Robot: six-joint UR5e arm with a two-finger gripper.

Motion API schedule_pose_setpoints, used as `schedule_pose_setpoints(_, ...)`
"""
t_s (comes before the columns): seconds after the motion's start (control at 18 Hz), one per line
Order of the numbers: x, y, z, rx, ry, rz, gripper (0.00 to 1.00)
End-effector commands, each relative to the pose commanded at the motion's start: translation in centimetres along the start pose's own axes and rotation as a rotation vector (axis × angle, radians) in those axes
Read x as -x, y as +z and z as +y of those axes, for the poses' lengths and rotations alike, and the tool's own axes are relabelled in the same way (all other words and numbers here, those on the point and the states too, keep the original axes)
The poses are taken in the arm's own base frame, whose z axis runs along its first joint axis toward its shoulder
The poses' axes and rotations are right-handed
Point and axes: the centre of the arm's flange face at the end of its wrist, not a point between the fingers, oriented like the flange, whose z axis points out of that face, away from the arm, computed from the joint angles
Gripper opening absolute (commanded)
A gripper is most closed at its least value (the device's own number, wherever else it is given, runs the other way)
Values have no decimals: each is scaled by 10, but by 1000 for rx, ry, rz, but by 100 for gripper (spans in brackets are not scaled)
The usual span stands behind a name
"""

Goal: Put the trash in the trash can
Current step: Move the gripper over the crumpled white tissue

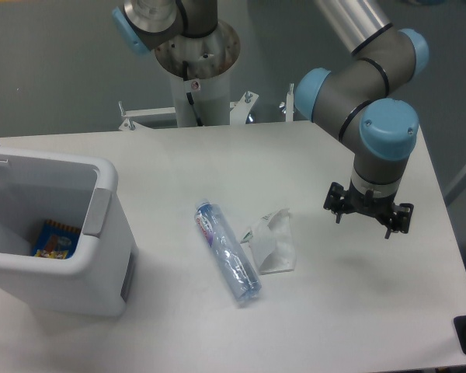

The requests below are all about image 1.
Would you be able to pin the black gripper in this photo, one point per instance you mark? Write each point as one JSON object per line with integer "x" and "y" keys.
{"x": 396, "y": 217}

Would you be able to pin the crushed clear plastic bottle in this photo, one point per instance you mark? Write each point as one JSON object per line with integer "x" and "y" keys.
{"x": 230, "y": 257}

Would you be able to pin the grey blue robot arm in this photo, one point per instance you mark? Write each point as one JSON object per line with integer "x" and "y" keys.
{"x": 354, "y": 105}

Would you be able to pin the white plastic trash can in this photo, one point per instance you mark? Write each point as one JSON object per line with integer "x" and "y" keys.
{"x": 74, "y": 190}

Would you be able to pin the blue orange snack wrapper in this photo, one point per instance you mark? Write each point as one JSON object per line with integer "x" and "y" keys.
{"x": 56, "y": 241}

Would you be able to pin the white right frame bracket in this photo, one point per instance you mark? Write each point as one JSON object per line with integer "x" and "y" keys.
{"x": 241, "y": 112}

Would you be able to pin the white frame bracket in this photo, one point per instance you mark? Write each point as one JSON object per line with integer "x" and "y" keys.
{"x": 159, "y": 118}
{"x": 241, "y": 112}

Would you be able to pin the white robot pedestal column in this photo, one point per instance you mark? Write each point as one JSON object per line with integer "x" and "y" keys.
{"x": 199, "y": 71}

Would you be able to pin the white left frame bracket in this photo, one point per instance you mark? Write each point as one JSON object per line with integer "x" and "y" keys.
{"x": 159, "y": 118}

